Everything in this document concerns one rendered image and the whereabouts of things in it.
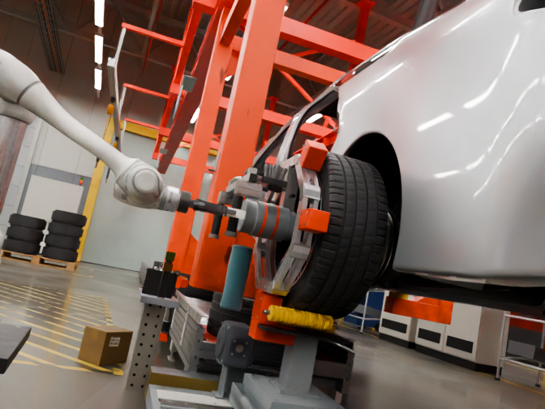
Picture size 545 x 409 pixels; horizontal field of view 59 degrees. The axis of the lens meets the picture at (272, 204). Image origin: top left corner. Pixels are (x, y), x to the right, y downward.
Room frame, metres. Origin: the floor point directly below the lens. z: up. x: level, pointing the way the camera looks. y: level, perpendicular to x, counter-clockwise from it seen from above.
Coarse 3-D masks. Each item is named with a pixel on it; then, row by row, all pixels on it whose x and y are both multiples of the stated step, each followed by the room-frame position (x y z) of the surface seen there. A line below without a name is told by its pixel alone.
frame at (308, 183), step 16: (288, 160) 1.91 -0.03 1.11; (304, 176) 1.70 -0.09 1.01; (272, 192) 2.08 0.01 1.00; (304, 192) 1.64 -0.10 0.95; (304, 208) 1.65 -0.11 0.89; (256, 240) 2.15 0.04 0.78; (304, 240) 1.68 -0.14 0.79; (256, 256) 2.09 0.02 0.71; (288, 256) 1.68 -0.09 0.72; (304, 256) 1.66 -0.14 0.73; (256, 272) 2.04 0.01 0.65; (256, 288) 1.98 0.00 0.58; (272, 288) 1.77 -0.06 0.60; (288, 288) 1.78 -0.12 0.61
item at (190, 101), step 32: (192, 0) 7.50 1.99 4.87; (224, 0) 4.03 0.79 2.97; (192, 32) 5.67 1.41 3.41; (288, 32) 4.87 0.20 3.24; (320, 32) 4.96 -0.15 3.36; (352, 64) 8.31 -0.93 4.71; (192, 96) 6.75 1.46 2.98; (160, 128) 10.38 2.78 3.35; (320, 128) 8.19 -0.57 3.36; (160, 160) 13.26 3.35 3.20
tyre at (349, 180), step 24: (336, 168) 1.69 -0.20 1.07; (360, 168) 1.77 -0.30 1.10; (336, 192) 1.63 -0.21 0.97; (360, 192) 1.67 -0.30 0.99; (384, 192) 1.71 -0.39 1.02; (336, 216) 1.62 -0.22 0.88; (360, 216) 1.64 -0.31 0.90; (384, 216) 1.67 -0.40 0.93; (336, 240) 1.62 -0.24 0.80; (360, 240) 1.64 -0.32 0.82; (384, 240) 1.67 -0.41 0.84; (312, 264) 1.67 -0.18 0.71; (336, 264) 1.65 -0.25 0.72; (360, 264) 1.67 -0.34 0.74; (312, 288) 1.70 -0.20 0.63; (336, 288) 1.70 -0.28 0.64; (360, 288) 1.71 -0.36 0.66; (336, 312) 1.83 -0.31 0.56
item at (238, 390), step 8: (232, 384) 2.15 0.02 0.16; (240, 384) 2.15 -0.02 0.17; (232, 392) 2.12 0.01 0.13; (240, 392) 2.00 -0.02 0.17; (248, 392) 2.08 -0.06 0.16; (232, 400) 2.09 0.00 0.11; (240, 400) 1.98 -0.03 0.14; (248, 400) 2.00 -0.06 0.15; (256, 400) 1.95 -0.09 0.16; (240, 408) 1.96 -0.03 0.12; (248, 408) 1.86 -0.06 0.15; (256, 408) 1.90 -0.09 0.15
